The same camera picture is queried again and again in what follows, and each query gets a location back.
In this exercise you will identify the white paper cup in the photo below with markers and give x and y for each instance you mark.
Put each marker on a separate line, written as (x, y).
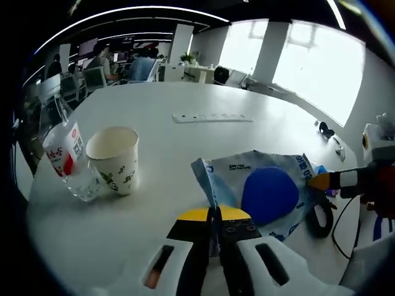
(120, 166)

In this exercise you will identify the clear water bottle red label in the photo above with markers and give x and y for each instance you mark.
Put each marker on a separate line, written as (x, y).
(64, 154)

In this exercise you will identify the small white device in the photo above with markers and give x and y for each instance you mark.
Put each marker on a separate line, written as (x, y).
(341, 151)

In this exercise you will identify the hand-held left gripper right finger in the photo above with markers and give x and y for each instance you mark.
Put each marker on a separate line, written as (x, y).
(243, 262)

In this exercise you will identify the white blue printed clothing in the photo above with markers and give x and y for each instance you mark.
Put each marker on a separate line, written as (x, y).
(379, 246)

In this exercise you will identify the white power strip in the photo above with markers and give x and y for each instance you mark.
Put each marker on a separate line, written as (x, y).
(213, 117)

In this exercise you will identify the potted green plant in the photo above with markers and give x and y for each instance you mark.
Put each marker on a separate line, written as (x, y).
(187, 58)

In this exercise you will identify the white Deeyeo plastic bag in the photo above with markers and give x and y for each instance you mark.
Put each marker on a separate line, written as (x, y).
(268, 191)

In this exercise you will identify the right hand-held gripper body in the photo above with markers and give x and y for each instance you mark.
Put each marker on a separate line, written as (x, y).
(382, 145)

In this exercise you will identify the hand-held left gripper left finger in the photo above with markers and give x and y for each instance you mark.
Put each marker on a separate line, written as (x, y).
(191, 253)

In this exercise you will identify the background computer monitor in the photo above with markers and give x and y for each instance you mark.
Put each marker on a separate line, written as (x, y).
(88, 47)

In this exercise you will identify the white office chair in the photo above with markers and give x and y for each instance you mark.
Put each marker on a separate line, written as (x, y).
(154, 72)

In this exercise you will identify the small black device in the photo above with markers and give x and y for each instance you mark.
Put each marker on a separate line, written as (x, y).
(325, 129)

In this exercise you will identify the white round table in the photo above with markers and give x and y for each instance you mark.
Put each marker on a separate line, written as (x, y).
(200, 142)

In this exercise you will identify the blue tissue pack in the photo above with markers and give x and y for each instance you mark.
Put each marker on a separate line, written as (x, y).
(321, 169)

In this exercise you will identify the white background desk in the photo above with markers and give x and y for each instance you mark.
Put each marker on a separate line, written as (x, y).
(191, 74)

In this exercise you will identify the black office chair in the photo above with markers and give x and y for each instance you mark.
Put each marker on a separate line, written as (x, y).
(221, 75)

